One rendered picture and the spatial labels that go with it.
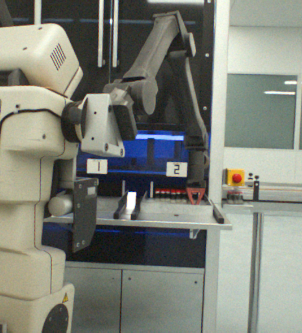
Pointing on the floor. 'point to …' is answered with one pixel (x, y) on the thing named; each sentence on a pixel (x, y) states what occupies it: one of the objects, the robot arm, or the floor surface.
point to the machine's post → (215, 193)
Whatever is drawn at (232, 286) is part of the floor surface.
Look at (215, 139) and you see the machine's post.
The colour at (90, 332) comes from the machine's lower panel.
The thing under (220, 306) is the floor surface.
